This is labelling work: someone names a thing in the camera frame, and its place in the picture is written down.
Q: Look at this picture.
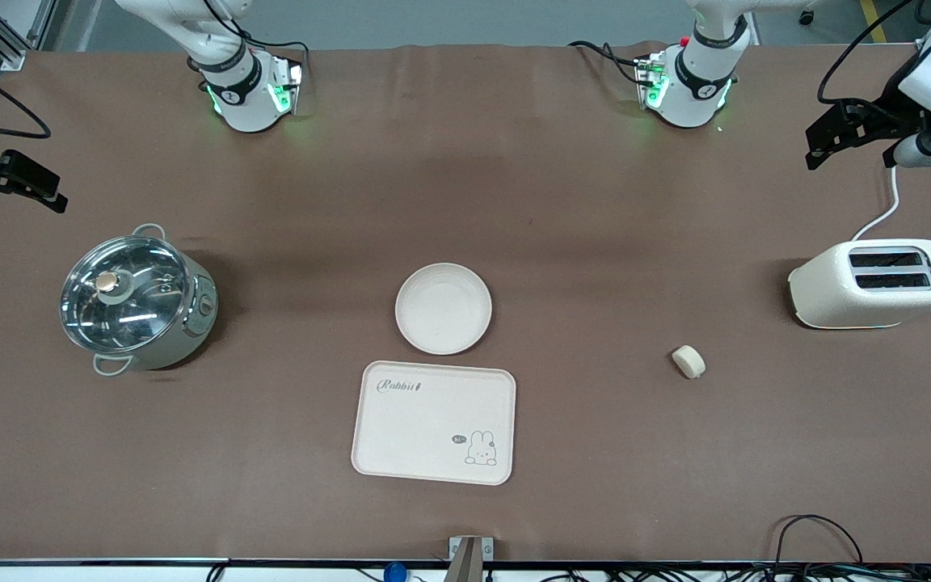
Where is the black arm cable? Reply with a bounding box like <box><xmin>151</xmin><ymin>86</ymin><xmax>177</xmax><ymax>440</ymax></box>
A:
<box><xmin>817</xmin><ymin>0</ymin><xmax>919</xmax><ymax>106</ymax></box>
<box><xmin>0</xmin><ymin>48</ymin><xmax>53</xmax><ymax>140</ymax></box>

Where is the white toaster power cable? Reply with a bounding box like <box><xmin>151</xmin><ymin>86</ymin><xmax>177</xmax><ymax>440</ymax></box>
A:
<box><xmin>851</xmin><ymin>165</ymin><xmax>902</xmax><ymax>243</ymax></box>

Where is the black base cable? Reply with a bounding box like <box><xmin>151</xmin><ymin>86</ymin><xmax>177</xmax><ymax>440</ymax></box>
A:
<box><xmin>567</xmin><ymin>40</ymin><xmax>646</xmax><ymax>86</ymax></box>
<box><xmin>235</xmin><ymin>31</ymin><xmax>311</xmax><ymax>64</ymax></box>

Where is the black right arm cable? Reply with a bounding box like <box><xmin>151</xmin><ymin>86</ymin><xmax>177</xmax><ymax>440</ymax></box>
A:
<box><xmin>0</xmin><ymin>48</ymin><xmax>53</xmax><ymax>140</ymax></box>

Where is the black right base cable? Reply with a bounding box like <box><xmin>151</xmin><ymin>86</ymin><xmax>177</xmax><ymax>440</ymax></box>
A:
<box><xmin>235</xmin><ymin>31</ymin><xmax>311</xmax><ymax>64</ymax></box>

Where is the cream two-slot toaster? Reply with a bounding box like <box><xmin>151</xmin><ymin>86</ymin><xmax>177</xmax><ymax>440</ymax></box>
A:
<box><xmin>787</xmin><ymin>238</ymin><xmax>931</xmax><ymax>330</ymax></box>

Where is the steel cooking pot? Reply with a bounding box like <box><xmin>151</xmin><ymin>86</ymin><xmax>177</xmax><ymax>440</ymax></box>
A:
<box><xmin>60</xmin><ymin>224</ymin><xmax>219</xmax><ymax>377</ymax></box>

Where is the grey metal table bracket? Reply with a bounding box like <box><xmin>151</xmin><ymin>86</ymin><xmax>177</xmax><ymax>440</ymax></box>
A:
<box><xmin>449</xmin><ymin>536</ymin><xmax>494</xmax><ymax>582</ymax></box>

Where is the cream rabbit print tray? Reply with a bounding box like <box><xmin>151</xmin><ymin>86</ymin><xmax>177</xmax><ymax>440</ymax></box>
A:
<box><xmin>351</xmin><ymin>361</ymin><xmax>517</xmax><ymax>487</ymax></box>

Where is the black looped floor cable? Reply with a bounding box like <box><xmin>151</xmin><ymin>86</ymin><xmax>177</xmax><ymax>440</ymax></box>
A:
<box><xmin>771</xmin><ymin>514</ymin><xmax>865</xmax><ymax>568</ymax></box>

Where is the black left base cable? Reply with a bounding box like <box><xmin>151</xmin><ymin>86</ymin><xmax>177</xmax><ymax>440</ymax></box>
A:
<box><xmin>567</xmin><ymin>40</ymin><xmax>646</xmax><ymax>86</ymax></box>

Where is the small cream bun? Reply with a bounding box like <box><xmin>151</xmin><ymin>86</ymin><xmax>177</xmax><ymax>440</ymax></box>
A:
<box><xmin>671</xmin><ymin>345</ymin><xmax>707</xmax><ymax>380</ymax></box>

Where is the glass pot lid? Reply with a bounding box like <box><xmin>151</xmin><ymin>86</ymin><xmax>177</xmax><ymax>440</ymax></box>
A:
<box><xmin>60</xmin><ymin>236</ymin><xmax>190</xmax><ymax>355</ymax></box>

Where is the round cream plate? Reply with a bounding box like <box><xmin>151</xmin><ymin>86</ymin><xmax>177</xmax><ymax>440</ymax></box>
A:
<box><xmin>394</xmin><ymin>263</ymin><xmax>493</xmax><ymax>356</ymax></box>

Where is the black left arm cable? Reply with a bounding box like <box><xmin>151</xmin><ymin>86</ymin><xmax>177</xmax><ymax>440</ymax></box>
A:
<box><xmin>817</xmin><ymin>0</ymin><xmax>919</xmax><ymax>106</ymax></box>

